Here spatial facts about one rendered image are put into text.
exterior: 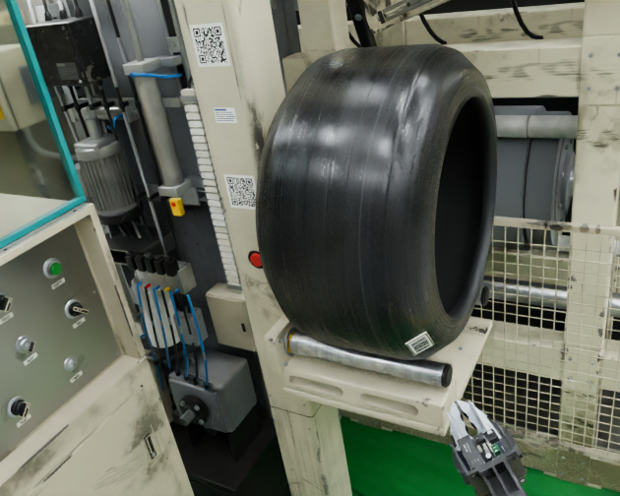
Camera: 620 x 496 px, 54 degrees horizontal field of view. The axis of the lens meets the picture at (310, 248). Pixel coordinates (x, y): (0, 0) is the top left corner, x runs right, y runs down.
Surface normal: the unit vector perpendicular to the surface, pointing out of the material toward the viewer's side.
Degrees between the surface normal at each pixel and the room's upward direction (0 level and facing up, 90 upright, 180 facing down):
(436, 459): 0
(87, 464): 90
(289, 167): 55
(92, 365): 90
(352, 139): 46
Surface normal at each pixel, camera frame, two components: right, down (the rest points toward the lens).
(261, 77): 0.87, 0.11
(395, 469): -0.14, -0.87
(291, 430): -0.47, 0.47
